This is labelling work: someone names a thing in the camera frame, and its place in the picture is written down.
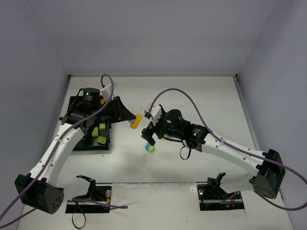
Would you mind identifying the teal lego brick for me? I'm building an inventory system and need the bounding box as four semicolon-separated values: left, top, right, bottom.
145;143;151;150

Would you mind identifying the purple lego brick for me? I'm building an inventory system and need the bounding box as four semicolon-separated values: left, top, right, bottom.
128;119;136;125

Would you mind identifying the long orange lego brick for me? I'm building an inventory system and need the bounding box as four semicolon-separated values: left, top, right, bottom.
130;114;142;129

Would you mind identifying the pale green brick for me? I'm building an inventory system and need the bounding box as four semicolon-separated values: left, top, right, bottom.
147;146;155;153

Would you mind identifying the pale yellow sloped lego brick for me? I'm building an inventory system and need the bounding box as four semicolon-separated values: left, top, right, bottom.
96;136;106;145

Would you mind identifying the green two-stud lego brick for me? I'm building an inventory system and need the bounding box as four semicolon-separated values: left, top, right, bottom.
92;127;99;138

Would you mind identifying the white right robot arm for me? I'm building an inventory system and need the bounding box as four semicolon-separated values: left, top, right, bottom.
141;105;286;199

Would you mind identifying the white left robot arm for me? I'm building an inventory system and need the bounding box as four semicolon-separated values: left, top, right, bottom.
15;88;142;214

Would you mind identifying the black divided sorting bin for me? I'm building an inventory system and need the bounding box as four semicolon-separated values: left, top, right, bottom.
65;95;111;151

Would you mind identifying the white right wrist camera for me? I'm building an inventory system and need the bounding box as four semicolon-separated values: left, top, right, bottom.
144;103;162;126

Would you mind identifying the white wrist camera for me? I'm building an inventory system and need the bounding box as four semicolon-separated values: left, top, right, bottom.
144;103;162;126
100;83;114;100

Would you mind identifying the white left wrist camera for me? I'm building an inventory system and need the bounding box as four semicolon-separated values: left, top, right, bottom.
100;83;114;100

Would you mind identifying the black thin cable loop right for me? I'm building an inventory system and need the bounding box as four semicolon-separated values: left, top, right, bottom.
179;140;191;161

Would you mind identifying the black thin cable loop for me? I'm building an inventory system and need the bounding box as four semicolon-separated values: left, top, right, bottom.
179;140;191;161
71;201;86;229

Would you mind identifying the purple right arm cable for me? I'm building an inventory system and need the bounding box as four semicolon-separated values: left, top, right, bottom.
146;88;307;212

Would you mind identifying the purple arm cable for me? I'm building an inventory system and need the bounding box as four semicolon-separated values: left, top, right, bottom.
146;88;307;212
0;73;129;228

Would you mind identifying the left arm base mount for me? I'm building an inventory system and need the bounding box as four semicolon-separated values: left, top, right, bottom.
65;175;112;214

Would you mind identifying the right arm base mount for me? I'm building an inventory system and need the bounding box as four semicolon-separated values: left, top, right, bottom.
197;172;245;211

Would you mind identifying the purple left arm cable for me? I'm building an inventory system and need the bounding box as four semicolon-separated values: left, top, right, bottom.
0;73;129;228

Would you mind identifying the black thin cable loop left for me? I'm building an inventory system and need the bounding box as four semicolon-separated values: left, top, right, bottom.
71;201;86;229

